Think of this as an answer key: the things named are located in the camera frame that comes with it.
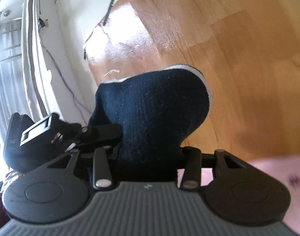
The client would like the navy green striped sweater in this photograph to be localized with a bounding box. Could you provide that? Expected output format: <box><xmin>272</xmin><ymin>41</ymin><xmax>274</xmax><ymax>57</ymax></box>
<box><xmin>89</xmin><ymin>65</ymin><xmax>211</xmax><ymax>182</ymax></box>

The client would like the pink floral bed sheet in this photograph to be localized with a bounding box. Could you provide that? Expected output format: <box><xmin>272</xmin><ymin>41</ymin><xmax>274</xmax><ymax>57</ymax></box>
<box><xmin>178</xmin><ymin>150</ymin><xmax>291</xmax><ymax>227</ymax></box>

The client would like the wooden headboard panel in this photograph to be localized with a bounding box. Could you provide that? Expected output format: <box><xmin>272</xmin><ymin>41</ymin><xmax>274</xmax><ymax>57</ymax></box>
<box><xmin>85</xmin><ymin>0</ymin><xmax>300</xmax><ymax>160</ymax></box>

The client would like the black wall cable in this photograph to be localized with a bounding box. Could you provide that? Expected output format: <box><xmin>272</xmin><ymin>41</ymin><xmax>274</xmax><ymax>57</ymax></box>
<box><xmin>36</xmin><ymin>17</ymin><xmax>92</xmax><ymax>114</ymax></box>

